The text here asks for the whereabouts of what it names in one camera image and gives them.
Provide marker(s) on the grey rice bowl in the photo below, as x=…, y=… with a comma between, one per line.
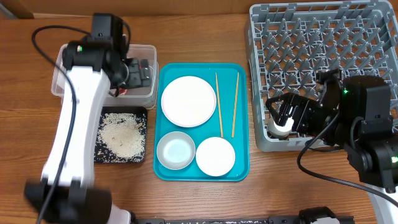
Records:
x=176, y=150

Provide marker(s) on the white cup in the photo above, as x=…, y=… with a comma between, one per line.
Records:
x=276, y=130

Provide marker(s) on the black tray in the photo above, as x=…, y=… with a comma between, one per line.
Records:
x=124, y=112

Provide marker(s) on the red snack wrapper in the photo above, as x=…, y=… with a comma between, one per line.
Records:
x=122, y=91

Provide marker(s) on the white rice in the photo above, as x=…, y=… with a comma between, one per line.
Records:
x=122, y=137

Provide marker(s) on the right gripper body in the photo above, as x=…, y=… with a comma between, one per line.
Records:
x=315, y=116

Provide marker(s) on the teal serving tray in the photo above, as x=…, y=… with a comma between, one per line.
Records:
x=227, y=73

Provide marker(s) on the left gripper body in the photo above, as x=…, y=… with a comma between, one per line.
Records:
x=135, y=79

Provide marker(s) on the clear plastic bin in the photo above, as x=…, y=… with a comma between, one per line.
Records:
x=144, y=96

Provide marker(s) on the large white plate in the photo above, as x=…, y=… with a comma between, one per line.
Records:
x=188, y=101

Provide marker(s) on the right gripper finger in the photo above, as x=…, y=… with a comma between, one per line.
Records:
x=287, y=117
x=275, y=105

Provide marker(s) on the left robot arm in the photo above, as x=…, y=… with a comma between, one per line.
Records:
x=94, y=67

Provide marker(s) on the grey dishwasher rack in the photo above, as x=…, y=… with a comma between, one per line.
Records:
x=288, y=43

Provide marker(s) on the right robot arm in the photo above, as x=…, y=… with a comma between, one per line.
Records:
x=354, y=114

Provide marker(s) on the wooden chopstick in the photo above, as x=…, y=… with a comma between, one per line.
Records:
x=235, y=106
x=219, y=105

